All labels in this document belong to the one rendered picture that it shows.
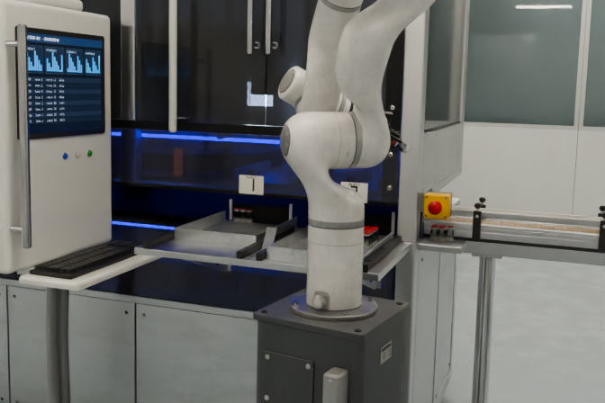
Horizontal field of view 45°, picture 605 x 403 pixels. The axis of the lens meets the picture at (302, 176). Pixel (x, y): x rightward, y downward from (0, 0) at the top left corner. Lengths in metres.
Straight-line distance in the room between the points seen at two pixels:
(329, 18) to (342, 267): 0.51
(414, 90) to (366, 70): 0.77
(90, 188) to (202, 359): 0.68
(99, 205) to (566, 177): 4.97
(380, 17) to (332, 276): 0.54
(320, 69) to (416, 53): 0.64
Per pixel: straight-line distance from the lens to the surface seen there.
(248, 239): 2.08
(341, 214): 1.50
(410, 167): 2.17
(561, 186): 6.77
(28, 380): 3.00
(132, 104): 2.52
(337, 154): 1.48
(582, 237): 2.27
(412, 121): 2.16
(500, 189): 6.79
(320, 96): 1.57
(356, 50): 1.38
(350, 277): 1.54
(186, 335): 2.56
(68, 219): 2.34
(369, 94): 1.43
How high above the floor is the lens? 1.33
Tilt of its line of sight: 7 degrees down
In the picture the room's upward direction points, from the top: 1 degrees clockwise
